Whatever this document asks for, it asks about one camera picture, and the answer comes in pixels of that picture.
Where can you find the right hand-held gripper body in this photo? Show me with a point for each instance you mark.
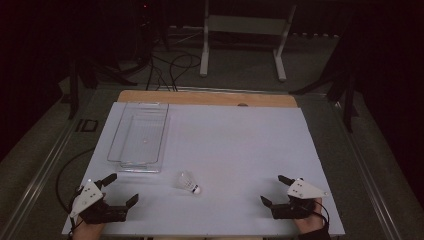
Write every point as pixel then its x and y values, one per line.
pixel 300 196

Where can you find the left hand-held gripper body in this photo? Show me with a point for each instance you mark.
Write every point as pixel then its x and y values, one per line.
pixel 87 197

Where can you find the clear plastic container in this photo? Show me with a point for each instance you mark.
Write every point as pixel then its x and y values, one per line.
pixel 140 140

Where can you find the white shuttlecock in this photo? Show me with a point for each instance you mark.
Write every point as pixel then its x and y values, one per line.
pixel 188 184

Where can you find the person's right hand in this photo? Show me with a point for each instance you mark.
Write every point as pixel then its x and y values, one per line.
pixel 311 220

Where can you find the person's left hand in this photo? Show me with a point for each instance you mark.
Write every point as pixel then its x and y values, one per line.
pixel 87 230

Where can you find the white table cover sheet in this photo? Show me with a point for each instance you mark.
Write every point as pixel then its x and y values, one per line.
pixel 233 150

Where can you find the black tripod stand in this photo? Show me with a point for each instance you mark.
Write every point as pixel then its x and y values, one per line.
pixel 340 90
pixel 90 80

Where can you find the metal floor rail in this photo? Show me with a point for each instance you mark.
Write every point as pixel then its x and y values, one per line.
pixel 363 166
pixel 36 180

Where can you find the small black square frame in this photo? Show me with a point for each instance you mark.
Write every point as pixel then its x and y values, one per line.
pixel 87 125

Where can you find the white metal stand frame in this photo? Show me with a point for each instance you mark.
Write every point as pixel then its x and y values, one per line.
pixel 243 26

